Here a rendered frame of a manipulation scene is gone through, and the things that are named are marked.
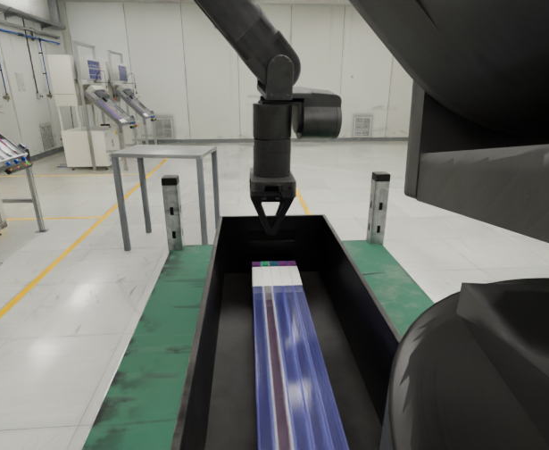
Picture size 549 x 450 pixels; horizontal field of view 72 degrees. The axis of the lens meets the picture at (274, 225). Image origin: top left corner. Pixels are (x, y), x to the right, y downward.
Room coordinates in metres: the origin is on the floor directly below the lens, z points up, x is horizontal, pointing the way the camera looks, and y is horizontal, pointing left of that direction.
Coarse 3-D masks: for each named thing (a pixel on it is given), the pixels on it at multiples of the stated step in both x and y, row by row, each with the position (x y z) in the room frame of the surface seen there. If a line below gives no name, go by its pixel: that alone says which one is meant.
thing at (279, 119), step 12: (264, 108) 0.55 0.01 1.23; (276, 108) 0.55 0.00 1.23; (288, 108) 0.56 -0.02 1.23; (300, 108) 0.57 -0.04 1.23; (264, 120) 0.55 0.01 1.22; (276, 120) 0.55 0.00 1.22; (288, 120) 0.56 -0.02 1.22; (300, 120) 0.57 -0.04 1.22; (264, 132) 0.55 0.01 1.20; (276, 132) 0.55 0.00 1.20; (288, 132) 0.56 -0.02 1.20
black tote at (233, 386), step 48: (240, 240) 0.57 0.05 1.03; (288, 240) 0.58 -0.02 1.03; (336, 240) 0.48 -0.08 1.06; (240, 288) 0.52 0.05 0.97; (336, 288) 0.46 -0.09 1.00; (240, 336) 0.40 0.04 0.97; (336, 336) 0.40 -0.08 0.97; (384, 336) 0.28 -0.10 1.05; (192, 384) 0.21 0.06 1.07; (240, 384) 0.32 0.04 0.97; (336, 384) 0.32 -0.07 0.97; (384, 384) 0.27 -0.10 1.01; (192, 432) 0.20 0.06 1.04; (240, 432) 0.26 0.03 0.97
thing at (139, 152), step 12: (120, 156) 2.85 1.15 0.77; (132, 156) 2.84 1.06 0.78; (144, 156) 2.83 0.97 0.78; (156, 156) 2.82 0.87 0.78; (168, 156) 2.81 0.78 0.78; (180, 156) 2.79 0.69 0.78; (192, 156) 2.78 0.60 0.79; (204, 156) 2.87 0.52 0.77; (216, 156) 3.20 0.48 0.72; (144, 168) 3.29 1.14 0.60; (216, 168) 3.18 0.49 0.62; (120, 180) 2.87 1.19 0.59; (144, 180) 3.27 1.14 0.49; (216, 180) 3.18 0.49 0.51; (120, 192) 2.85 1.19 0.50; (144, 192) 3.26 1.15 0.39; (216, 192) 3.19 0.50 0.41; (120, 204) 2.86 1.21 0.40; (144, 204) 3.26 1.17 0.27; (204, 204) 2.79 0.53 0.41; (216, 204) 3.19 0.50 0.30; (120, 216) 2.86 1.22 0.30; (144, 216) 3.27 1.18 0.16; (204, 216) 2.78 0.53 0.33; (216, 216) 3.19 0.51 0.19; (204, 228) 2.78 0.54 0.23; (216, 228) 3.19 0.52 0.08; (204, 240) 2.78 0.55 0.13
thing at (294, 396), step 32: (256, 288) 0.46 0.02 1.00; (288, 288) 0.46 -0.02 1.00; (256, 320) 0.38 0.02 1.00; (288, 320) 0.39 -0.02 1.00; (256, 352) 0.33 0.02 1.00; (288, 352) 0.33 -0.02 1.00; (320, 352) 0.33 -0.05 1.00; (256, 384) 0.28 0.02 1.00; (288, 384) 0.28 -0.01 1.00; (320, 384) 0.28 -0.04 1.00; (256, 416) 0.25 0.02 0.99; (288, 416) 0.24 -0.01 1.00; (320, 416) 0.24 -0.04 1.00; (288, 448) 0.21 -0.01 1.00; (320, 448) 0.21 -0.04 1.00
